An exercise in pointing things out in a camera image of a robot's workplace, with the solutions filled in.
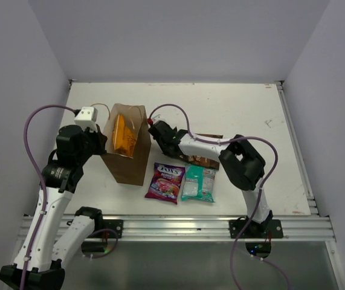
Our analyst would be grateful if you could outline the brown Kettle sea salt chips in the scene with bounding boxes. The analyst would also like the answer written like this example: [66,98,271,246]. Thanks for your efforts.
[172,130,225,170]

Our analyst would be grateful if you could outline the orange Kettle chips bag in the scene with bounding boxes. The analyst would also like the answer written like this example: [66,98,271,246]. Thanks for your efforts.
[112,114,137,157]

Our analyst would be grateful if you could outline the brown paper bag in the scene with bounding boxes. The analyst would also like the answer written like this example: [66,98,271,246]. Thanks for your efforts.
[102,103,151,186]

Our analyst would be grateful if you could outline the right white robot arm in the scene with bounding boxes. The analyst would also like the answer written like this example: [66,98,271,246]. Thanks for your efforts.
[148,120,272,237]

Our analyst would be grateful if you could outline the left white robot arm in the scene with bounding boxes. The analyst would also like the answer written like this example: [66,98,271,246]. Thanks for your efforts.
[0,125,107,289]

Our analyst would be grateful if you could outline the purple Fox's candy bag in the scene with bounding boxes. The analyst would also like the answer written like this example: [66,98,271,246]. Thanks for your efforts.
[144,163,185,205]

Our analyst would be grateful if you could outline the teal candy bag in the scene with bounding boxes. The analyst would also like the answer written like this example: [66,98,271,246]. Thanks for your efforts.
[181,164,216,203]

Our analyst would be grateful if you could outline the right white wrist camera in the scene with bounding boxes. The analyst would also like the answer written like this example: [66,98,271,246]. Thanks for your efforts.
[147,114,162,126]

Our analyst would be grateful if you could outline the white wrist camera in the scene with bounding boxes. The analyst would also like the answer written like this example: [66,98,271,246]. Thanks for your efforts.
[147,114,162,126]
[74,106,98,132]

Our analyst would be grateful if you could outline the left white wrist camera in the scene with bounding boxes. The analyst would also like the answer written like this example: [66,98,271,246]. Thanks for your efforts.
[74,106,98,132]

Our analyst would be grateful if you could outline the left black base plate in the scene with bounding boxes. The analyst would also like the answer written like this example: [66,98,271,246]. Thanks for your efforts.
[101,219,124,240]

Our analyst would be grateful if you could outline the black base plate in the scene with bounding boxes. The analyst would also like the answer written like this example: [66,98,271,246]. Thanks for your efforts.
[228,217,284,239]
[101,219,124,240]

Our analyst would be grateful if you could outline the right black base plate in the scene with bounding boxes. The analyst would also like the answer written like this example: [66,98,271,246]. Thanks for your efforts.
[228,217,284,239]

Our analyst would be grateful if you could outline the aluminium mounting rail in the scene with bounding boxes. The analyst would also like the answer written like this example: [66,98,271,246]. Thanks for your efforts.
[103,215,335,242]

